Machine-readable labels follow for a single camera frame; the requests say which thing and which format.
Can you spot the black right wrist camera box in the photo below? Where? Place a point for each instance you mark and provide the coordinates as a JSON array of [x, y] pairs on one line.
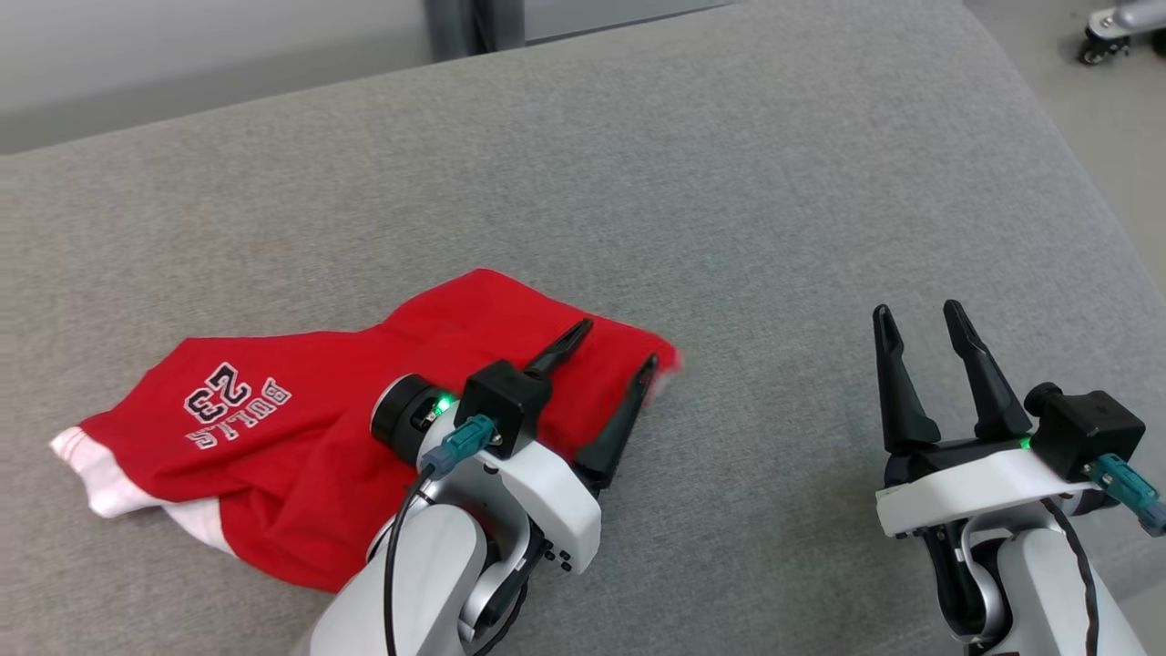
[[1093, 428]]

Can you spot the grey partition post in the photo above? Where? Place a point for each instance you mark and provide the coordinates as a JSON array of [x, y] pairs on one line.
[[455, 27]]

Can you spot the red shorts with Bulls print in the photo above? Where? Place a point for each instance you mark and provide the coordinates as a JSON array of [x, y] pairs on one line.
[[273, 474]]

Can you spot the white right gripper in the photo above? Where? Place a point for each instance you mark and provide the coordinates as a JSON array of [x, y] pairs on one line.
[[975, 487]]

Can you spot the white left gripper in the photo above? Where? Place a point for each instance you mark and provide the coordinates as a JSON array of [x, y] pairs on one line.
[[556, 510]]

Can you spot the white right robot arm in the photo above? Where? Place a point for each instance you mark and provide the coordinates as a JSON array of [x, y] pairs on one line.
[[1048, 592]]

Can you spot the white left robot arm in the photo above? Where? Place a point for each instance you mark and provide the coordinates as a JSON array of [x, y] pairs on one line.
[[428, 565]]

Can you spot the black caster on metal leg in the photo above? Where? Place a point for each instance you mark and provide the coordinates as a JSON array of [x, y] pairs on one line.
[[1093, 50]]

